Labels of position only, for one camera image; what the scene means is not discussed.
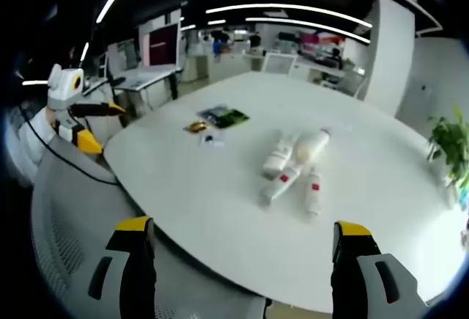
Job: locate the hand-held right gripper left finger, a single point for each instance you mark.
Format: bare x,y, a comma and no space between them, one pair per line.
126,271

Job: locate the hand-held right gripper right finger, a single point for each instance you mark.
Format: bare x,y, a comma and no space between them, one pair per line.
361,278

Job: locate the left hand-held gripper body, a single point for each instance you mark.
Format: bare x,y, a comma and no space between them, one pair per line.
63,93

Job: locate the short white red-label skincare bottle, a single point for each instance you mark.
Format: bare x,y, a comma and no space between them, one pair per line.
313,192

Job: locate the long white red-label skincare bottle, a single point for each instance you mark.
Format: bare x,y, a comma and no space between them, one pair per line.
280,184

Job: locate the cream-filled clear skincare bottle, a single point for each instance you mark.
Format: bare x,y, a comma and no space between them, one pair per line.
311,144

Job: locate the wide white skincare bottle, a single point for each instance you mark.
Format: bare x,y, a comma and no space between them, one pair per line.
279,155

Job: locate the white desk with black legs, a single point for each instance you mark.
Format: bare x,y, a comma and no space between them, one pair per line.
146,78

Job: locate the grey mesh office chair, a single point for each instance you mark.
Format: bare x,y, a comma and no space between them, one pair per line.
84,231

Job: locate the dark red display screen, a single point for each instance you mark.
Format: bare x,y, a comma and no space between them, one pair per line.
163,45

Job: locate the gold foil packet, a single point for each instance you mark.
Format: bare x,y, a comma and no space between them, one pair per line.
198,126

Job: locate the small clear blue packet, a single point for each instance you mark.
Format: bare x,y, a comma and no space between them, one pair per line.
211,139

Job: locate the green and blue packet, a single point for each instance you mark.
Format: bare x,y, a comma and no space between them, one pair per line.
224,115

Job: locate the green potted plant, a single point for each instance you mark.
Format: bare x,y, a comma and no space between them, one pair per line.
451,143

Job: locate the white square pillar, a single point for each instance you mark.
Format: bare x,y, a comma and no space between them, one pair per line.
388,55

